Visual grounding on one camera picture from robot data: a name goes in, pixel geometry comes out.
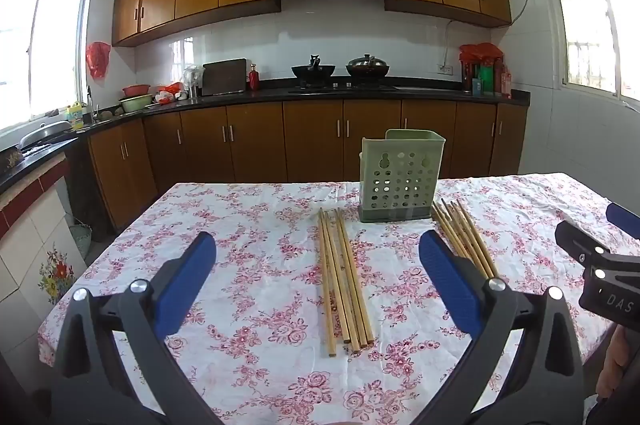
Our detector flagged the wooden chopstick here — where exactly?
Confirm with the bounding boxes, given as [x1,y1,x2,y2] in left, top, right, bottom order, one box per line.
[318,209,337,357]
[323,210,351,345]
[431,204,483,277]
[439,198,491,280]
[328,211,361,354]
[340,207,376,344]
[457,202,503,275]
[451,200,500,278]
[335,207,370,350]
[446,203,496,280]

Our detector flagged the grey pan lid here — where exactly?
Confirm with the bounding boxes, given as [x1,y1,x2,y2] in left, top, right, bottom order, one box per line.
[19,120,76,149]

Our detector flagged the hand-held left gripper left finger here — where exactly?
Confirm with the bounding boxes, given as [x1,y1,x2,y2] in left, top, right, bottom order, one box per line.
[52,232,223,425]

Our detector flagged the dark cutting board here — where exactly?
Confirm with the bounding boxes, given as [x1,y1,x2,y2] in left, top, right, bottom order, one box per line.
[201,58,248,96]

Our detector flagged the window with white frame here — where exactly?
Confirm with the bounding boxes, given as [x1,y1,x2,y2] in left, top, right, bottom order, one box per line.
[0,0,94,136]

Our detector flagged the green perforated utensil holder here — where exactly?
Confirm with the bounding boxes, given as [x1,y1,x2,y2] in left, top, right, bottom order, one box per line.
[358,128,447,223]

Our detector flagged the clear glass jar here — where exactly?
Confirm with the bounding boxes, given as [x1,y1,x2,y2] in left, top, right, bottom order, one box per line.
[182,64,202,101]

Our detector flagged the window with barred grille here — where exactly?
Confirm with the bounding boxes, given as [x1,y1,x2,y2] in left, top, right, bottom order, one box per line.
[530,0,640,106]

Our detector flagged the hanging red plastic bag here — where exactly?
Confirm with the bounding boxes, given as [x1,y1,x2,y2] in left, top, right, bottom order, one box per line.
[85,40,111,79]

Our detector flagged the black kitchen countertop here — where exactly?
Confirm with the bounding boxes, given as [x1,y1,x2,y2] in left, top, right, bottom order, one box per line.
[0,78,531,196]

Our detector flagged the brown lower kitchen cabinets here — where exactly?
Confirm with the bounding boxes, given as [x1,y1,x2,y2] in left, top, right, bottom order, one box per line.
[65,99,529,243]

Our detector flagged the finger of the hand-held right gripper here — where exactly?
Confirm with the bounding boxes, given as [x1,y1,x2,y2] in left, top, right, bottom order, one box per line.
[606,202,640,240]
[555,220,613,267]

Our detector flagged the black gas stove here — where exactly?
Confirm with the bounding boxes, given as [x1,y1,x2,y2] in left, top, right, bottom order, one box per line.
[288,81,398,94]

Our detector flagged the person's right hand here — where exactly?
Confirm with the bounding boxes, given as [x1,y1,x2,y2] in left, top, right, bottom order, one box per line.
[596,324,632,401]

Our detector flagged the black wok with lid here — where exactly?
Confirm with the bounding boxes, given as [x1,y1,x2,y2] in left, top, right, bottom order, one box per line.
[345,54,391,78]

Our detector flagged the crumpled red bag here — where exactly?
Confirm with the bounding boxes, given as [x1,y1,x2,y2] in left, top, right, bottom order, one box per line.
[459,43,504,66]

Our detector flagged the yellow detergent bottle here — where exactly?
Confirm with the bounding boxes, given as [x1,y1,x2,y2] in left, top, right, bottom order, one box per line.
[66,102,86,131]

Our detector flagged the black open wok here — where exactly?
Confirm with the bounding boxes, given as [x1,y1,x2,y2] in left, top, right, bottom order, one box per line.
[291,54,337,87]

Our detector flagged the white wall cable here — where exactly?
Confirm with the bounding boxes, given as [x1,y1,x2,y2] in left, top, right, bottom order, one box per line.
[443,0,544,66]

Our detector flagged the green basin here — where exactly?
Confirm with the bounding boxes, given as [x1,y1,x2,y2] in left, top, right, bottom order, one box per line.
[118,94,153,113]

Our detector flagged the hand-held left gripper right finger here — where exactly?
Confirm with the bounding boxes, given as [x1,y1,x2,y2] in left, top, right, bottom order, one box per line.
[419,229,586,425]

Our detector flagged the red white plastic bag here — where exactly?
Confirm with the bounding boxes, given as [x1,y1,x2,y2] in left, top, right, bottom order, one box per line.
[155,82,188,103]

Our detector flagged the metal faucet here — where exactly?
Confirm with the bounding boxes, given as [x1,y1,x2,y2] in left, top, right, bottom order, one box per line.
[86,85,101,123]

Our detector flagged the red floral tablecloth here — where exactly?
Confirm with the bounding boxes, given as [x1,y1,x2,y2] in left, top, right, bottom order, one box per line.
[39,172,640,425]

